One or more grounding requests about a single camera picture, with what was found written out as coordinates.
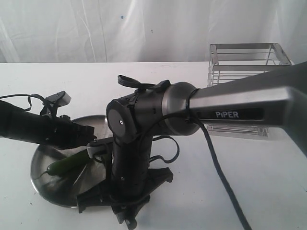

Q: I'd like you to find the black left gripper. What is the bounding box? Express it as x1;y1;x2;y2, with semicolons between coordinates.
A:
54;115;97;150

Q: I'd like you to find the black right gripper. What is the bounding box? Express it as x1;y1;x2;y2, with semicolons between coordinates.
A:
77;136;173;213

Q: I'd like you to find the green cucumber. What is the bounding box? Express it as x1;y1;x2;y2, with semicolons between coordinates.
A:
39;149;91;178

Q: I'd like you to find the black kitchen knife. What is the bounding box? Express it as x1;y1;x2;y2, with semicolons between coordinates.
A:
116;207;137;230

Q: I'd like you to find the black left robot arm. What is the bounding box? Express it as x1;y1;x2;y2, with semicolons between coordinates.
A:
0;101;96;150

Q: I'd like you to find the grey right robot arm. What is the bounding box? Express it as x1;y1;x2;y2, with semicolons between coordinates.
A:
77;63;307;217

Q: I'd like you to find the round stainless steel plate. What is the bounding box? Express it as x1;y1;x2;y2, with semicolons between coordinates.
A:
29;115;116;208

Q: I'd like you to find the white backdrop curtain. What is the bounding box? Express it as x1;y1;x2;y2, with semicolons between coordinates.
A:
0;0;307;63

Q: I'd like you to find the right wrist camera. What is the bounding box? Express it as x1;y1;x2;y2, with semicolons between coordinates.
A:
86;137;113;159

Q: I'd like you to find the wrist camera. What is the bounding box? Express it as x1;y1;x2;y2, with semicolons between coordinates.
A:
46;91;71;107
86;137;113;159

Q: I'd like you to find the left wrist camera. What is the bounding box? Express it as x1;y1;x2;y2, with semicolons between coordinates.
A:
46;91;71;107

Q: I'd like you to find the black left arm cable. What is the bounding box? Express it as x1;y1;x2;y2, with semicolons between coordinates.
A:
0;93;60;120

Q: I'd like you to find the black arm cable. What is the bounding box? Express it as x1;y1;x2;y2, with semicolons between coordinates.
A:
93;74;255;230
0;93;60;120

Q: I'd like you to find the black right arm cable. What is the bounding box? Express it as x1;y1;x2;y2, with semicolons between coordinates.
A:
93;74;255;230

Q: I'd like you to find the steel wire utensil rack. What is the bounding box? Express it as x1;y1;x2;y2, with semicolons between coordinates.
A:
206;43;293;140

